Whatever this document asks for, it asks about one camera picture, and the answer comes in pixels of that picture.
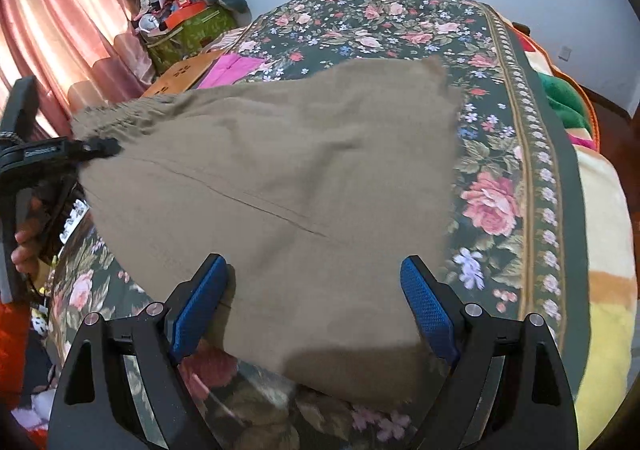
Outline red cloth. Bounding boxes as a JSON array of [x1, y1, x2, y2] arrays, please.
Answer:
[[0, 302, 56, 431]]

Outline magenta cloth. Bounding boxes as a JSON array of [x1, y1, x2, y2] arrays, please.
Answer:
[[200, 54, 266, 89]]

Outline colourful fleece blanket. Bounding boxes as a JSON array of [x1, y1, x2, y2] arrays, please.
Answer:
[[500, 14, 640, 450]]

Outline striped cloth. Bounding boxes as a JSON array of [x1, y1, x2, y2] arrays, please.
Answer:
[[220, 27, 249, 49]]

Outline olive brown pants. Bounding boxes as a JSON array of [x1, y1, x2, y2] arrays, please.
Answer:
[[70, 54, 463, 406]]

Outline pink curtain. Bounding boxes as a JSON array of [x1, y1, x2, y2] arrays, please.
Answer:
[[0, 0, 156, 141]]

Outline dark floral blanket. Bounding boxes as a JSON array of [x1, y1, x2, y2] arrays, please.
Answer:
[[45, 0, 596, 450]]

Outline green patterned bag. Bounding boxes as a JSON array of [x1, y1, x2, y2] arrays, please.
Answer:
[[145, 4, 238, 75]]

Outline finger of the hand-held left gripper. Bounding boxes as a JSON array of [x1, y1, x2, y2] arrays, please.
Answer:
[[65, 137, 122, 161]]

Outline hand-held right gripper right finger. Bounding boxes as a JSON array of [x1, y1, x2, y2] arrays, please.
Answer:
[[400, 255, 576, 450]]

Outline wooden lap desk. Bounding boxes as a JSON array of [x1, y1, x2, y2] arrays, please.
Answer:
[[142, 50, 228, 98]]

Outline orange box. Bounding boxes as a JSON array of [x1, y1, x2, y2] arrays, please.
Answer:
[[167, 0, 208, 28]]

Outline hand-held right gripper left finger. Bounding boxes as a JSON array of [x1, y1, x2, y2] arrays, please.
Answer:
[[47, 254, 231, 450]]

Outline person's left hand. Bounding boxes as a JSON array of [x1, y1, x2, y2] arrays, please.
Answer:
[[12, 195, 57, 281]]

